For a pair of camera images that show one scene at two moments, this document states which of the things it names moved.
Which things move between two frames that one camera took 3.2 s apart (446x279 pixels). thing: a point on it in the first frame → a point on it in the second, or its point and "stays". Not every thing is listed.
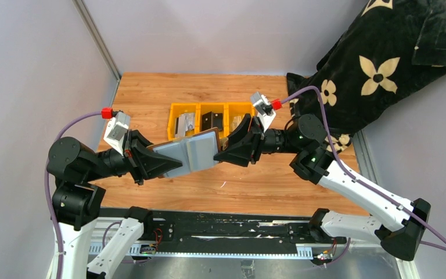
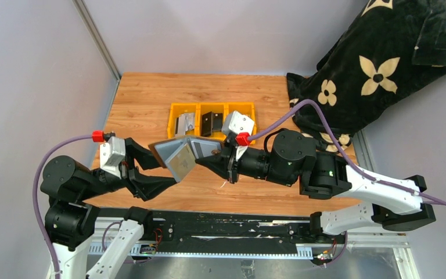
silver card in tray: (186, 122) stays
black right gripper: (255, 140) → (232, 165)
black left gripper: (133, 157) → (126, 165)
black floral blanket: (374, 63) stays
